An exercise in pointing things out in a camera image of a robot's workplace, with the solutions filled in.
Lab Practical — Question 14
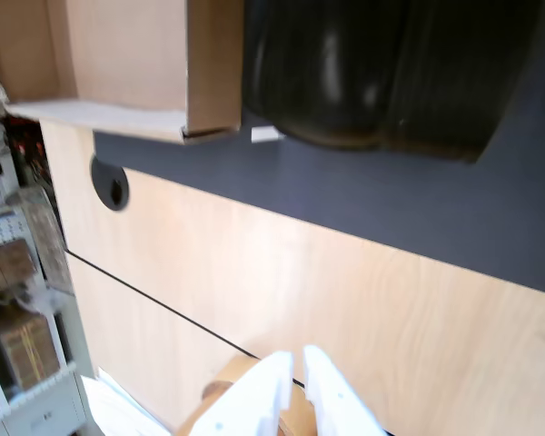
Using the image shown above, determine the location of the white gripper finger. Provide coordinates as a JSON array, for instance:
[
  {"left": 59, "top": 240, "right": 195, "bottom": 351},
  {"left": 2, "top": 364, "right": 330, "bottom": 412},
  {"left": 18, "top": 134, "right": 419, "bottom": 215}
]
[
  {"left": 193, "top": 350, "right": 297, "bottom": 436},
  {"left": 302, "top": 344, "right": 385, "bottom": 436}
]

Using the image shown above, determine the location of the black leather dress shoe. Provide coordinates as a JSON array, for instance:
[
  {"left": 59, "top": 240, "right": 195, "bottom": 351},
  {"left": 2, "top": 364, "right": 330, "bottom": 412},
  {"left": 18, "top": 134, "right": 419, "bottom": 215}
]
[{"left": 241, "top": 0, "right": 542, "bottom": 165}]

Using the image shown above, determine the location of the brown cardboard carton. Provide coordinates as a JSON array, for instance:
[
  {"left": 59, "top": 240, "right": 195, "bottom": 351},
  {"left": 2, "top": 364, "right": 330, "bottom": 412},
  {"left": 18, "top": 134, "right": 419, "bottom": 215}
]
[
  {"left": 0, "top": 312, "right": 61, "bottom": 392},
  {"left": 20, "top": 188, "right": 73, "bottom": 292}
]

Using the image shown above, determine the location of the open cardboard box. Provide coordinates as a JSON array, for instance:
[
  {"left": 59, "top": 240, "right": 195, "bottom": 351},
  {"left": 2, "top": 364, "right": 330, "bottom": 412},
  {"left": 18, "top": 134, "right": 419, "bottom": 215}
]
[{"left": 0, "top": 0, "right": 245, "bottom": 146}]

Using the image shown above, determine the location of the brown packing tape roll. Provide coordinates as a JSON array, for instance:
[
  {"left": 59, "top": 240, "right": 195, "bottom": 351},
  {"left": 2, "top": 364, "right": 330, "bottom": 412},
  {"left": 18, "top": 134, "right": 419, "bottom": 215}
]
[{"left": 175, "top": 353, "right": 320, "bottom": 436}]

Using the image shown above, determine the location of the white paper stack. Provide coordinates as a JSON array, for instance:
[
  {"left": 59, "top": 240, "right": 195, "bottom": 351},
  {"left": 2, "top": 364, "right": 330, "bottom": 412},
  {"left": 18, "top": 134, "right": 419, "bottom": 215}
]
[{"left": 80, "top": 366, "right": 176, "bottom": 436}]

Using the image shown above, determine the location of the grey metal shelf rack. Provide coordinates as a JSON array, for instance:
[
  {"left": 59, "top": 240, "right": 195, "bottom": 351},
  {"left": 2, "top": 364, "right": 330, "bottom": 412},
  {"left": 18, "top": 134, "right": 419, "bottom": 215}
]
[{"left": 0, "top": 113, "right": 94, "bottom": 436}]

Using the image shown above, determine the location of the dark grey WOWROBO mat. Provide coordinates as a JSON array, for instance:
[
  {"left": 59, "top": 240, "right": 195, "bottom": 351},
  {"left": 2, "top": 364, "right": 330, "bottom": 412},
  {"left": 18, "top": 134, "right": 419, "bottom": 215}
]
[{"left": 93, "top": 0, "right": 545, "bottom": 299}]

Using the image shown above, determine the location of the black round cable grommet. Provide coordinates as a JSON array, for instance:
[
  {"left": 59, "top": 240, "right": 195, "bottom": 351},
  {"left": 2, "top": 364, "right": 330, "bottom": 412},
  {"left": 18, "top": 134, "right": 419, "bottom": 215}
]
[{"left": 89, "top": 156, "right": 131, "bottom": 213}]

